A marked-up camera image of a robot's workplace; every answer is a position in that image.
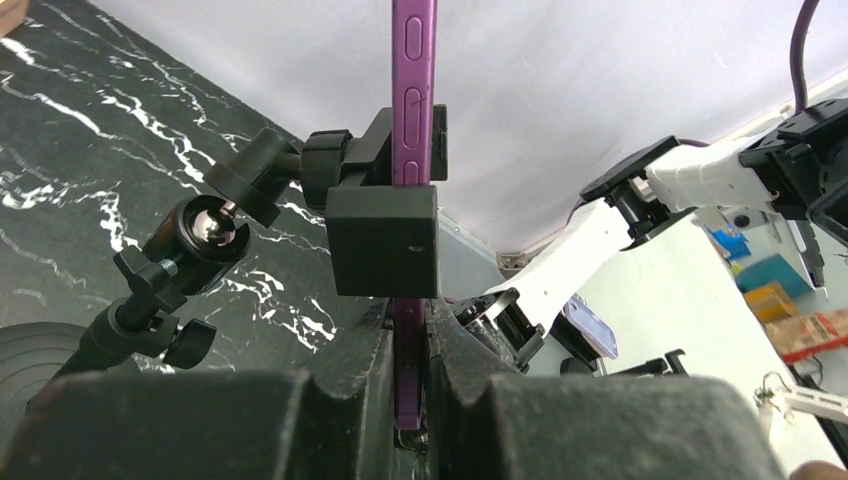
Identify light blue smartphone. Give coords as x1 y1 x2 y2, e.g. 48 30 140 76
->
562 295 619 359

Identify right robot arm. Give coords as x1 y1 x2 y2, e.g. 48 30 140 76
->
452 98 847 371

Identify purple smartphone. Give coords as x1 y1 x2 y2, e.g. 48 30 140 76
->
391 1 439 431

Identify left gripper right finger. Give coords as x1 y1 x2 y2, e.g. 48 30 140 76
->
427 301 783 479

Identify black phone stand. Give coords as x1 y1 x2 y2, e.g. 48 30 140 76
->
0 103 449 445

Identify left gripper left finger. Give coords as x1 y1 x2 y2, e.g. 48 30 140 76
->
1 303 392 479

